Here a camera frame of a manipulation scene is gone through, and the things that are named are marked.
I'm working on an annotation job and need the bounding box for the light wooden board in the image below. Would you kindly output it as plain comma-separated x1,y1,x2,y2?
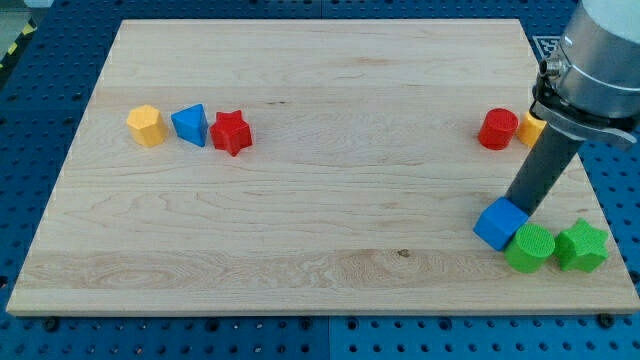
7,19,639,317

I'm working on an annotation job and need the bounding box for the red star block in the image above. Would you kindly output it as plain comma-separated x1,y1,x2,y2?
209,110,253,156

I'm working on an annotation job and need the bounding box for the yellow block behind arm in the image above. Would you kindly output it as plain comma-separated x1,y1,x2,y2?
516,112,547,148

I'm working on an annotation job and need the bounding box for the dark grey pointer rod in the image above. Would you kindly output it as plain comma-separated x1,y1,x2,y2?
505,125,584,215

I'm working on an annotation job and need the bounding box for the green cylinder block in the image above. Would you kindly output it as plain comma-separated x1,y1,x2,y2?
504,223,555,273

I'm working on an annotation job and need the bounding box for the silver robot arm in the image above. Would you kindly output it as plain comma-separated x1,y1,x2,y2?
531,0,639,150

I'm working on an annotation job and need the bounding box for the blue triangle block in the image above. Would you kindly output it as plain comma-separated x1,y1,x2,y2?
171,104,208,147

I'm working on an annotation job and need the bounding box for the blue cube block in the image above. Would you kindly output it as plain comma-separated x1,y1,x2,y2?
473,197,529,251

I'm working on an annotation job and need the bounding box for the black white fiducial marker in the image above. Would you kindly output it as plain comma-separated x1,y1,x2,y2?
531,35,560,60

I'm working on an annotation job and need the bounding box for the green star block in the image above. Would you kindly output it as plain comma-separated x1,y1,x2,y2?
554,218,609,273

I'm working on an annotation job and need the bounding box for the red cylinder block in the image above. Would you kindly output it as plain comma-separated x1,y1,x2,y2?
477,108,519,150

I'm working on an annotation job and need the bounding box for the yellow hexagon block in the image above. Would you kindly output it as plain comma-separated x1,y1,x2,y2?
126,105,168,147

